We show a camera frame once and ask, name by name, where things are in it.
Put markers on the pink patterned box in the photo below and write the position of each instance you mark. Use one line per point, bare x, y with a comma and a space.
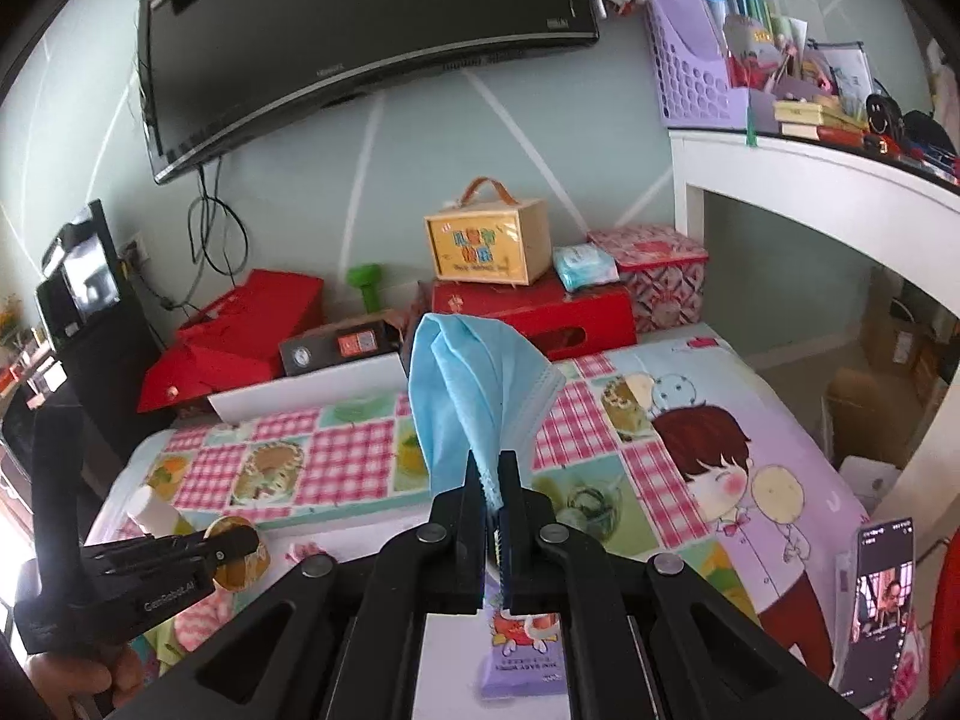
660, 277

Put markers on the wall socket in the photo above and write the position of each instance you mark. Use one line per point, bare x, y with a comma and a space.
133, 253

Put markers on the black wall television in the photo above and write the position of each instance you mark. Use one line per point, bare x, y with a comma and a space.
337, 30

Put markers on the dark glass-front cabinet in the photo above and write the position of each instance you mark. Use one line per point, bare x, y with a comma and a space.
22, 427

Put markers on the printed patchwork blanket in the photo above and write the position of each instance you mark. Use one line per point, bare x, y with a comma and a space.
750, 540

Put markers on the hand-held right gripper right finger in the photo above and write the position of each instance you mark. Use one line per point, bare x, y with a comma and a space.
525, 540

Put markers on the green tape strip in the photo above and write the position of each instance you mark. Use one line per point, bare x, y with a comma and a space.
752, 131

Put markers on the purple snack packet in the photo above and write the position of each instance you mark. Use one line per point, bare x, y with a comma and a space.
525, 660

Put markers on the white bed board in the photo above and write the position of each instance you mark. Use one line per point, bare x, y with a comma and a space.
315, 386

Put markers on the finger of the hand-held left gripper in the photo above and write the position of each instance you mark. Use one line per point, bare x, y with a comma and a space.
172, 555

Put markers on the red and white scrunchie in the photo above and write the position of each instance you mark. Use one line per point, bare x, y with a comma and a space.
300, 549

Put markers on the blue wet wipes pack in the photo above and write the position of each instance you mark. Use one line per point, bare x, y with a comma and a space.
585, 266

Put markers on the green dumbbell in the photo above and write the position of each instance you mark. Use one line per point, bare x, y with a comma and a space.
365, 285

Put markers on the white plastic bottle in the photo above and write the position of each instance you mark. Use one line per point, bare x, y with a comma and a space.
150, 510

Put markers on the white desk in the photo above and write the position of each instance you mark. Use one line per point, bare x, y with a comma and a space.
825, 165

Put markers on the black flat box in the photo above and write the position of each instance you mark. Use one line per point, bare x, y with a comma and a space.
337, 349

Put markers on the black smiley bag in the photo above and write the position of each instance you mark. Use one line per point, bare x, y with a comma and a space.
886, 116

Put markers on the purple file basket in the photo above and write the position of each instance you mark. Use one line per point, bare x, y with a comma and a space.
690, 67

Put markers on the black cabinet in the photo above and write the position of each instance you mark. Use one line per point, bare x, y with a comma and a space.
112, 375

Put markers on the large red gift box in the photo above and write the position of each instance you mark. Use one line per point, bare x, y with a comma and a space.
255, 315

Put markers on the person's left hand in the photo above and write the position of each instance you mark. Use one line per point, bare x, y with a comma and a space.
105, 679

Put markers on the cardboard box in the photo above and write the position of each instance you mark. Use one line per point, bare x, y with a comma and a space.
855, 405

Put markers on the small black monitor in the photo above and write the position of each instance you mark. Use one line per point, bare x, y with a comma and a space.
86, 277

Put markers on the smartphone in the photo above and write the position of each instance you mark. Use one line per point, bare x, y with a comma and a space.
877, 615

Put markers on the stack of books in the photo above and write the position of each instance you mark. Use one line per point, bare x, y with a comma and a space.
817, 120

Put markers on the blue face mask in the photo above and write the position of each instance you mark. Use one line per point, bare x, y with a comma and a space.
465, 375

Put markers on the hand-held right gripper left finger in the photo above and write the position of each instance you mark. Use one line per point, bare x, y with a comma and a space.
457, 540

